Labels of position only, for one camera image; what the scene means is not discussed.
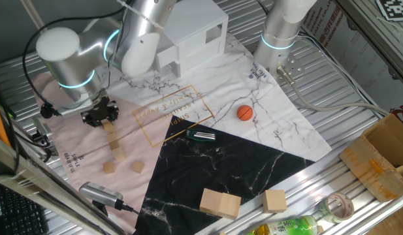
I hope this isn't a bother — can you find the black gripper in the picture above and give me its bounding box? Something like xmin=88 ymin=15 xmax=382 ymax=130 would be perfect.
xmin=80 ymin=97 xmax=121 ymax=129

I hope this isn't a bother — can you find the marble and pink tablecloth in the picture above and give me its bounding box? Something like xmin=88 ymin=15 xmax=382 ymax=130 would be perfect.
xmin=30 ymin=32 xmax=332 ymax=235

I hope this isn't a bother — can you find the black keyboard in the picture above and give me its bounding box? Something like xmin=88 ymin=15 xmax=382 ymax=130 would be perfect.
xmin=0 ymin=182 xmax=49 ymax=235

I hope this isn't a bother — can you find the grey metal rod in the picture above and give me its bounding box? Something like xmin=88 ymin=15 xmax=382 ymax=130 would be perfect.
xmin=20 ymin=0 xmax=45 ymax=30

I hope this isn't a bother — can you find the large wooden block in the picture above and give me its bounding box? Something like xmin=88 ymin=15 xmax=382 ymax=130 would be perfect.
xmin=261 ymin=189 xmax=288 ymax=214
xmin=217 ymin=193 xmax=242 ymax=221
xmin=199 ymin=188 xmax=223 ymax=216

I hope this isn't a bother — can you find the white drawer cabinet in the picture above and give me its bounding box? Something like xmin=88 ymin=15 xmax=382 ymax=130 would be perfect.
xmin=155 ymin=0 xmax=230 ymax=78

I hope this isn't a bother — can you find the orange mini basketball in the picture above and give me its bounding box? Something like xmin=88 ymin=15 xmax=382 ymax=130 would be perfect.
xmin=236 ymin=104 xmax=254 ymax=122

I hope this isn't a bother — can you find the green tea bottle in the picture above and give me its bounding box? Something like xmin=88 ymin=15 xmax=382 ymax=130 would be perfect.
xmin=246 ymin=215 xmax=319 ymax=235

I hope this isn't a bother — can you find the packing tape roll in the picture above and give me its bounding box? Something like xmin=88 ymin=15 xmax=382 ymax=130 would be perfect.
xmin=318 ymin=191 xmax=355 ymax=224

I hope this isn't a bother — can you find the cardboard panel red print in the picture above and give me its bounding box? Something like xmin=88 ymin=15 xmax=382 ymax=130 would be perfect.
xmin=300 ymin=0 xmax=403 ymax=128

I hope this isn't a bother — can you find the taped cardboard box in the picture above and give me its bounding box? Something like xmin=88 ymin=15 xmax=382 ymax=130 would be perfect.
xmin=338 ymin=113 xmax=403 ymax=203

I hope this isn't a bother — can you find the black white fiducial marker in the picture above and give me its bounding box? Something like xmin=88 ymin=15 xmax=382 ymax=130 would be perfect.
xmin=376 ymin=0 xmax=403 ymax=22

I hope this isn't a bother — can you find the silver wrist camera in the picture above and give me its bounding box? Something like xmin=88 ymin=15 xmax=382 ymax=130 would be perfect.
xmin=57 ymin=97 xmax=94 ymax=118

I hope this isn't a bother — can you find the black camera cable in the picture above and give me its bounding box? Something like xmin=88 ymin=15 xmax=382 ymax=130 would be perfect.
xmin=22 ymin=5 xmax=130 ymax=120

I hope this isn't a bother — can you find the grey metal bracket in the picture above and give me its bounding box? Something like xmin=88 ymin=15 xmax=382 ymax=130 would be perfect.
xmin=31 ymin=116 xmax=54 ymax=140

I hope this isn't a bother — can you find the silver ribbed depth camera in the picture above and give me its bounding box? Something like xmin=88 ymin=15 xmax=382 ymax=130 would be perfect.
xmin=78 ymin=181 xmax=124 ymax=210

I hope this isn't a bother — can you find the thick black usb cable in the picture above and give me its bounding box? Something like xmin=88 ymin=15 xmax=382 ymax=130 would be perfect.
xmin=113 ymin=198 xmax=142 ymax=215

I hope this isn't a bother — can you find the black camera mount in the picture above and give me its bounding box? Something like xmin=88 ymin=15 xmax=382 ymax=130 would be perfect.
xmin=91 ymin=199 xmax=110 ymax=217

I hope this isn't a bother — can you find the aluminium frame bar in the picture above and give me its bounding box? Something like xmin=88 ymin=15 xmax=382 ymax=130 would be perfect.
xmin=0 ymin=133 xmax=127 ymax=235
xmin=333 ymin=0 xmax=403 ymax=87

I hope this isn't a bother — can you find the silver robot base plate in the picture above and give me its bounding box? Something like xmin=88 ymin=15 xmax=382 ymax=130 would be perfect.
xmin=275 ymin=52 xmax=306 ymax=82

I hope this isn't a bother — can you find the grey robot power cable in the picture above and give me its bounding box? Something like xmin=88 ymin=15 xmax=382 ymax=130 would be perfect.
xmin=276 ymin=65 xmax=390 ymax=116

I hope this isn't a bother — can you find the black cable bundle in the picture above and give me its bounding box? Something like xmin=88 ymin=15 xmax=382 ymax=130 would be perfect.
xmin=250 ymin=0 xmax=390 ymax=117

